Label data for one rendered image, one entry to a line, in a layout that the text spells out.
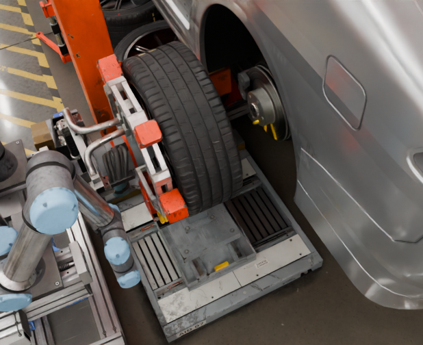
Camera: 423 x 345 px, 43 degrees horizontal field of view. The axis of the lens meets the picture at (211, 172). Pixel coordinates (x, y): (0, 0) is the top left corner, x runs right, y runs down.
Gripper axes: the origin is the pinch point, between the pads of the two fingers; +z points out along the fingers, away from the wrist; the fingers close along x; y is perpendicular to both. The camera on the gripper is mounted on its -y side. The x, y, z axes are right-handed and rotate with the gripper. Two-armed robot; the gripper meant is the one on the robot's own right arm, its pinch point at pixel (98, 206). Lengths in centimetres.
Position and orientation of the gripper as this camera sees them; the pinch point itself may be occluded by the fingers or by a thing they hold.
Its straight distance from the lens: 200.5
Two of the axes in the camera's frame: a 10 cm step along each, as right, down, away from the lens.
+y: -0.7, -5.9, -8.0
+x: -9.0, 3.9, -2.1
